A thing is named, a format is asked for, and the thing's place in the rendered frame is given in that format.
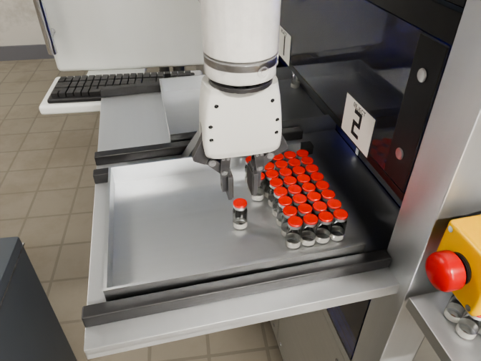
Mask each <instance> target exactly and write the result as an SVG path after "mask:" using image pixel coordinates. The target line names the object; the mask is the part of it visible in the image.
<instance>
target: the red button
mask: <svg viewBox="0 0 481 361"><path fill-rule="evenodd" d="M425 270H426V273H427V277H428V279H429V281H430V283H431V284H432V286H433V287H434V288H436V289H438V290H440V291H442V292H453V291H456V290H460V289H462V288H463V286H464V285H465V282H466V271H465V267H464V265H463V263H462V261H461V260H460V258H459V257H458V256H457V255H456V254H455V253H454V252H452V251H450V250H443V251H436V252H433V253H431V254H430V255H429V256H428V257H427V260H426V262H425Z"/></svg>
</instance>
